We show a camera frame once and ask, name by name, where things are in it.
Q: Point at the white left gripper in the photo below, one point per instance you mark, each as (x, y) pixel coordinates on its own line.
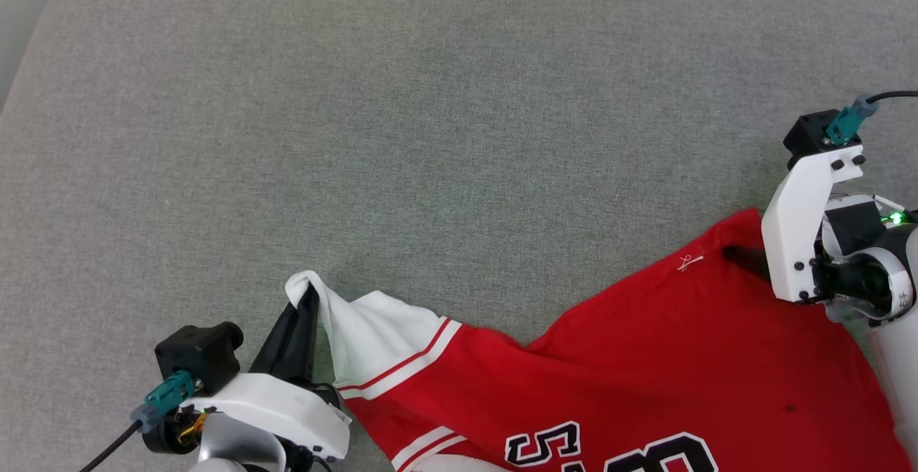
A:
(287, 404)

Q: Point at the red and white jersey garment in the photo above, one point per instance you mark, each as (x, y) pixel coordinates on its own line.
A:
(645, 357)

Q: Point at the teal right camera connector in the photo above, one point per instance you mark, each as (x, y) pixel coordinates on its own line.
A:
(846, 120)

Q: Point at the teal left camera connector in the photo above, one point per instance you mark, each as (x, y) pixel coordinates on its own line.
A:
(163, 397)

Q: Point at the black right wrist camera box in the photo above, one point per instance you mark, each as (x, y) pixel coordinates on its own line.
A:
(809, 135)

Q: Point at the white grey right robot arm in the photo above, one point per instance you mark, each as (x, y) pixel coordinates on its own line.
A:
(900, 371)

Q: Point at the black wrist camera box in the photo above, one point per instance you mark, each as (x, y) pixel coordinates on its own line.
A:
(197, 354)
(809, 135)

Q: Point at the teal camera connector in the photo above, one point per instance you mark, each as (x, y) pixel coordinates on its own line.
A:
(163, 397)
(846, 120)

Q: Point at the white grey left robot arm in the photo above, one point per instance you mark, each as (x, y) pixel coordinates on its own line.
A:
(240, 447)

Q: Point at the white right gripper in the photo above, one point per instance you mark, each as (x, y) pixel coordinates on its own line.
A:
(792, 228)

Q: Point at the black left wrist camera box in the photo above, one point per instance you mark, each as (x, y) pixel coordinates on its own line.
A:
(197, 354)

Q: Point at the grey fabric sofa seat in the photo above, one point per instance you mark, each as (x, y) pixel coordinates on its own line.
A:
(430, 135)

